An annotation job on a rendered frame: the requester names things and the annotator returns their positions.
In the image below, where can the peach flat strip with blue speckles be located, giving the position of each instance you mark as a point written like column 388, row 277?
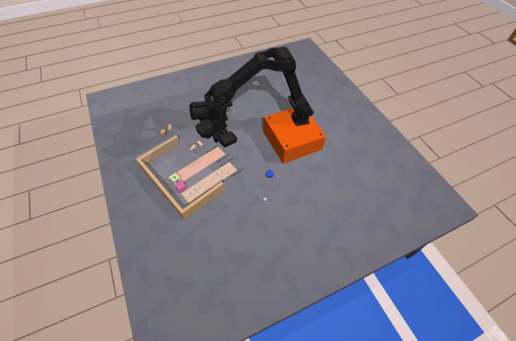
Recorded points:
column 225, row 171

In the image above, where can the pink strip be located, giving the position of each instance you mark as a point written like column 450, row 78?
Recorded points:
column 212, row 156

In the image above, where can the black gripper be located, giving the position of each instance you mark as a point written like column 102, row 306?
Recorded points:
column 222, row 135

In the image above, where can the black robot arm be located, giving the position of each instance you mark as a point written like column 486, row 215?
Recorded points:
column 223, row 91

